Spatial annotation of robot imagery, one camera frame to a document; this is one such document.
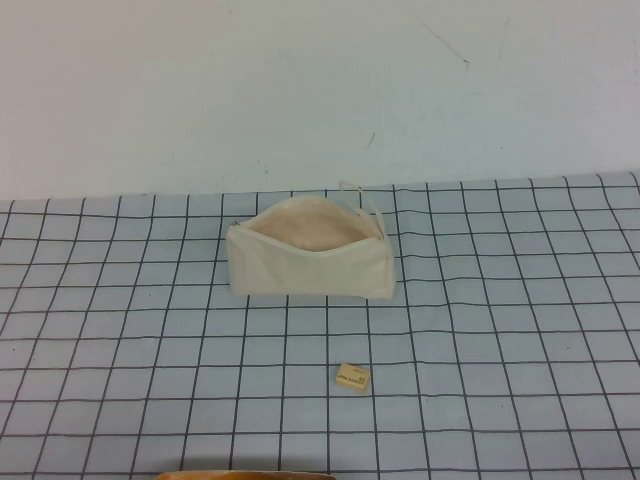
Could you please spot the yellow rectangular eraser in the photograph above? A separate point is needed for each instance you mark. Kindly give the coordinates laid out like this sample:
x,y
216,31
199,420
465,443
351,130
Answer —
x,y
353,377

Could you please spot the cream fabric pencil case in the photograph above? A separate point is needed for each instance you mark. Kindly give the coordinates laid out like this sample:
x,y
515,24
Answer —
x,y
300,272

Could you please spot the blue grid tablecloth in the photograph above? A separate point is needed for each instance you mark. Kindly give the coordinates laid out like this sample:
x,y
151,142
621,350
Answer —
x,y
100,350

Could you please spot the orange brown rounded object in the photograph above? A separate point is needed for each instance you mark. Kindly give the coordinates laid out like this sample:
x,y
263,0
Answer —
x,y
240,475

